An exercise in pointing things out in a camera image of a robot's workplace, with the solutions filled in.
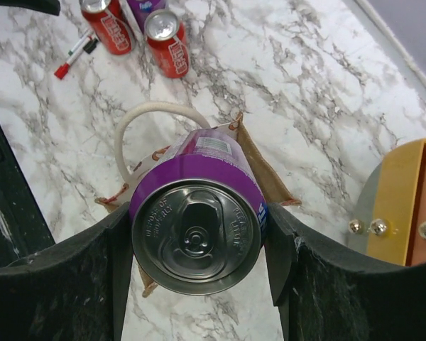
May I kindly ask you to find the round drawer cabinet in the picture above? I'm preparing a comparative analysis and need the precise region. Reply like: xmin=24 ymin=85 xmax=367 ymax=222
xmin=346 ymin=138 xmax=426 ymax=266

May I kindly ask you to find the brown canvas tote bag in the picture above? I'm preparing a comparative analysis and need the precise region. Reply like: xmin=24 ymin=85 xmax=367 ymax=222
xmin=96 ymin=102 xmax=299 ymax=296

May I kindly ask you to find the red cola can front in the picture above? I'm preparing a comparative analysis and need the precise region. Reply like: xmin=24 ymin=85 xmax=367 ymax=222
xmin=79 ymin=0 xmax=136 ymax=55

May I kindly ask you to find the red cola can rear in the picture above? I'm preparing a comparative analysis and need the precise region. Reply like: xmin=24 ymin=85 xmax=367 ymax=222
xmin=144 ymin=9 xmax=190 ymax=79

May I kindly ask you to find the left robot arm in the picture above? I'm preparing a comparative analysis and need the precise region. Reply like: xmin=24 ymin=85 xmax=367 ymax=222
xmin=21 ymin=0 xmax=61 ymax=16

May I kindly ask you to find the green capped marker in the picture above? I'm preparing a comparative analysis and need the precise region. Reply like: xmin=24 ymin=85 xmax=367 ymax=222
xmin=66 ymin=29 xmax=94 ymax=64

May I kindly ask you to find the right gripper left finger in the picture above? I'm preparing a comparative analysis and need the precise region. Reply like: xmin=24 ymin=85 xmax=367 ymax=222
xmin=0 ymin=204 xmax=133 ymax=340

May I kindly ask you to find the purple Fanta can front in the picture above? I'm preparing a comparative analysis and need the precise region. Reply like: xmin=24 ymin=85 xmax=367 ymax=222
xmin=129 ymin=129 xmax=268 ymax=296

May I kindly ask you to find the black capped marker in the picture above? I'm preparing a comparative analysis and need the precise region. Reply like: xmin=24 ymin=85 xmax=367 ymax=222
xmin=82 ymin=38 xmax=99 ymax=54

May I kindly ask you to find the red capped marker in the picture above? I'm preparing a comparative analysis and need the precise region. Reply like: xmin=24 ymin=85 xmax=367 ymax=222
xmin=54 ymin=53 xmax=80 ymax=80

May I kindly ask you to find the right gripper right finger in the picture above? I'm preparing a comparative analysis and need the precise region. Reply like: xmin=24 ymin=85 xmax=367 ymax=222
xmin=265 ymin=203 xmax=426 ymax=340

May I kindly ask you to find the purple can by cola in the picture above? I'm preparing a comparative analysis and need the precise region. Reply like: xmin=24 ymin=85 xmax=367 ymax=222
xmin=126 ymin=0 xmax=167 ymax=33

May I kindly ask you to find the red cola can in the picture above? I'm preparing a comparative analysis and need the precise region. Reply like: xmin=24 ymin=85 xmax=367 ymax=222
xmin=144 ymin=9 xmax=190 ymax=79
xmin=79 ymin=0 xmax=136 ymax=55

